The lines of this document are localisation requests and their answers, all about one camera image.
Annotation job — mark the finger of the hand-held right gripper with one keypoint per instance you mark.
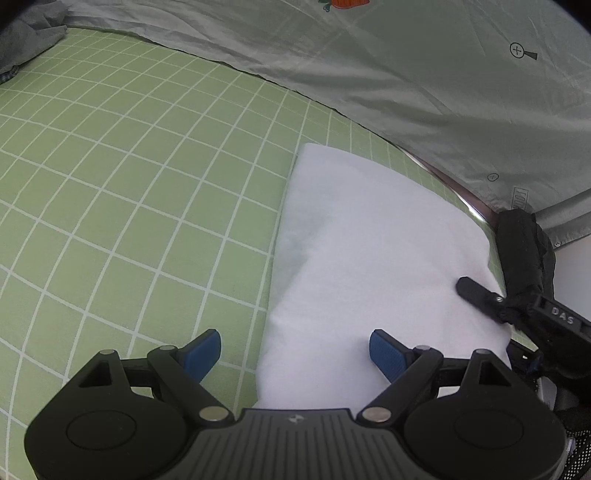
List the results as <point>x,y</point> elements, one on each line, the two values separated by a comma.
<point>480,295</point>

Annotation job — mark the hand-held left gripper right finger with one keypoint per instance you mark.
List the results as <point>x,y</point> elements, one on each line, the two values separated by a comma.
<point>390,355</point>

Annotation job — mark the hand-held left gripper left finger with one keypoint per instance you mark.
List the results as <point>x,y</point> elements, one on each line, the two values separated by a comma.
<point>201,355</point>

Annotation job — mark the white shirt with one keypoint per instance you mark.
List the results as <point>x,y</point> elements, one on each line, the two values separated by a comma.
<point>369,240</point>

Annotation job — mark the pile of mixed clothes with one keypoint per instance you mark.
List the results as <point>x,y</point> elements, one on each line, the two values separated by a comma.
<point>27,37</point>

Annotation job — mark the black mesh fabric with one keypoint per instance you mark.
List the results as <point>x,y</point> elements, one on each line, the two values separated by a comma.
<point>579,443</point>

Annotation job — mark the grey carrot printed sheet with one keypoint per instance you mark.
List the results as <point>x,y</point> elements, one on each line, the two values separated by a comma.
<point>415,69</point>

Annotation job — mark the blue denim jeans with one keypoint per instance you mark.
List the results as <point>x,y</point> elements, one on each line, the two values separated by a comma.
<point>5,76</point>

